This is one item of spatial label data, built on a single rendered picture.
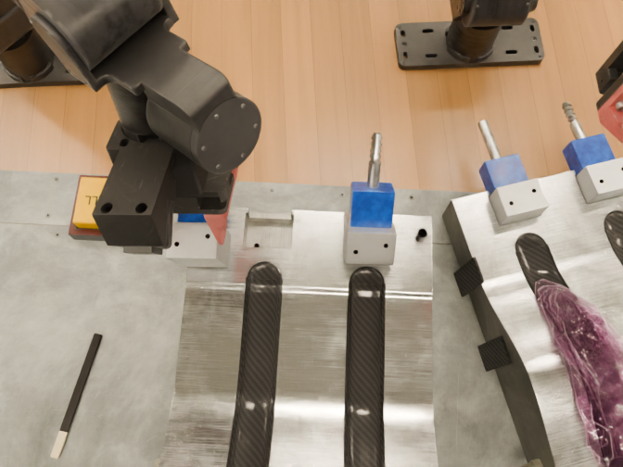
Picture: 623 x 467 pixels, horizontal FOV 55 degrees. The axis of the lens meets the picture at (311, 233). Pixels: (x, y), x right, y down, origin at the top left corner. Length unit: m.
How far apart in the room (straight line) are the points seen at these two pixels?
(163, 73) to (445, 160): 0.47
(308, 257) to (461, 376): 0.23
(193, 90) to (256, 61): 0.47
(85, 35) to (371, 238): 0.33
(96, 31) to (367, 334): 0.39
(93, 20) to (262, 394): 0.38
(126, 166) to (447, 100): 0.50
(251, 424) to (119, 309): 0.23
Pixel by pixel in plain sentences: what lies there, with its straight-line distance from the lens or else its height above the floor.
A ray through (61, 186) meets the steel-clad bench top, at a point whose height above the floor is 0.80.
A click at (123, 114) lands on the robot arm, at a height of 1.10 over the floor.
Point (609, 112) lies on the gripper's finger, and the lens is 0.41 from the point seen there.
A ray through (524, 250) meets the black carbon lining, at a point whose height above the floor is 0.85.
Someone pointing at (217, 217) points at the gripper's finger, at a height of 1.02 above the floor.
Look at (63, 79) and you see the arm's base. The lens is 0.89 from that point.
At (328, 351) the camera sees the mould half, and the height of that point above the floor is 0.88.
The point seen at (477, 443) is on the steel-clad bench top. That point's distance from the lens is 0.72.
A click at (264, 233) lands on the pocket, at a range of 0.67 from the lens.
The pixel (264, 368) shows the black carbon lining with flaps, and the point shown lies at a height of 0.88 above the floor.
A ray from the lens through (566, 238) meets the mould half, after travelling 0.74.
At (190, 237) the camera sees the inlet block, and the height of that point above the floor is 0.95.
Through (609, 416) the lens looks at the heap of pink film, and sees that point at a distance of 0.65.
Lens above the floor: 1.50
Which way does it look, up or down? 71 degrees down
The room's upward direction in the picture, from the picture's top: straight up
